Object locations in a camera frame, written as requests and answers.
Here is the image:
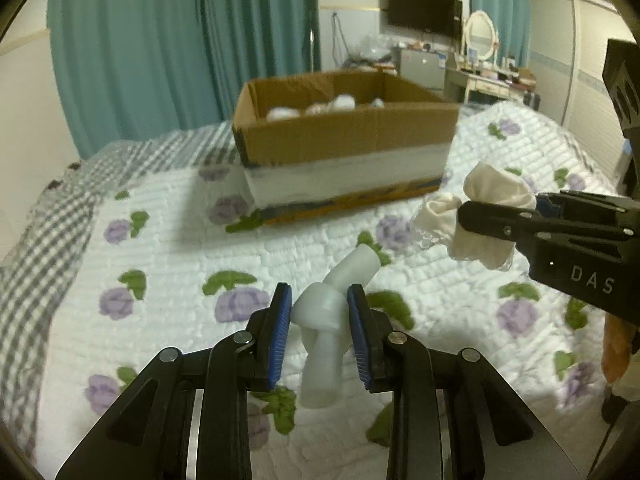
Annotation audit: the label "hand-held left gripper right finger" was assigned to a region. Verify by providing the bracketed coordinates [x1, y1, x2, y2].
[346, 283, 584, 480]

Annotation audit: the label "grey checked bedsheet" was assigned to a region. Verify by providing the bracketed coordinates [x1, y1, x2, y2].
[0, 125, 242, 457]

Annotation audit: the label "white cloth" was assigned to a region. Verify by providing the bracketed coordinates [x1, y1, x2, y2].
[412, 160, 539, 272]

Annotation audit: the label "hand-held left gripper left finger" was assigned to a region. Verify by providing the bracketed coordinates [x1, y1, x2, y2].
[55, 282, 293, 480]

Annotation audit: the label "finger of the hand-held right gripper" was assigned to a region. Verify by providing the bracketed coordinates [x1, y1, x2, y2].
[457, 200, 634, 257]
[537, 189, 632, 217]

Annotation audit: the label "white dressing table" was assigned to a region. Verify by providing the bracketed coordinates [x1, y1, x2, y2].
[442, 67, 537, 107]

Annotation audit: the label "white floral quilt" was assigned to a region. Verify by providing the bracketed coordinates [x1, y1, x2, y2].
[35, 101, 627, 480]

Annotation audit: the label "cardboard box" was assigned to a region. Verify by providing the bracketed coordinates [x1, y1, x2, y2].
[231, 70, 463, 227]

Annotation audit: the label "light green window curtain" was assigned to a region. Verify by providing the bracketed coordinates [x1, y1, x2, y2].
[469, 0, 532, 69]

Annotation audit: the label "white oval mirror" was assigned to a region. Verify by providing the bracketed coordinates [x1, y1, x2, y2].
[461, 10, 501, 69]

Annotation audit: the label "narrow green curtain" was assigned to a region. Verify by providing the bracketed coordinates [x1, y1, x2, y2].
[200, 0, 322, 127]

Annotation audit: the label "black wall cables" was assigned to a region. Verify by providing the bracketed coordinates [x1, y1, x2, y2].
[330, 10, 352, 67]

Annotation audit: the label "knotted white sock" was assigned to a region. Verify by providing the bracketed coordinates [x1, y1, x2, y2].
[291, 247, 384, 409]

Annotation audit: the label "person's right hand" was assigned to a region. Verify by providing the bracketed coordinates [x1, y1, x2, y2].
[602, 314, 632, 386]

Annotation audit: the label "cosmetics clutter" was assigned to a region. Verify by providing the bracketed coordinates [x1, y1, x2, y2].
[469, 57, 537, 87]

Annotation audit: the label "white louvered wardrobe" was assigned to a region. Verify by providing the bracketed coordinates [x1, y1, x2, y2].
[527, 0, 627, 132]

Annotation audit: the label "clear plastic bag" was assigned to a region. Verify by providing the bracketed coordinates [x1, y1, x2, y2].
[350, 35, 397, 69]

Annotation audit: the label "white pole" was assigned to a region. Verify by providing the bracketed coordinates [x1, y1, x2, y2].
[307, 7, 322, 74]

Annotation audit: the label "small silver fridge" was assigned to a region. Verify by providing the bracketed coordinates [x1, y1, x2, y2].
[396, 47, 449, 94]

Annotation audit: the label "black flat television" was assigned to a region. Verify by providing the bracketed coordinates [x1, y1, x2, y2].
[387, 0, 464, 41]

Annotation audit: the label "wide green curtain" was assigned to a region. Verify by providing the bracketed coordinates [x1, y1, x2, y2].
[46, 0, 221, 162]

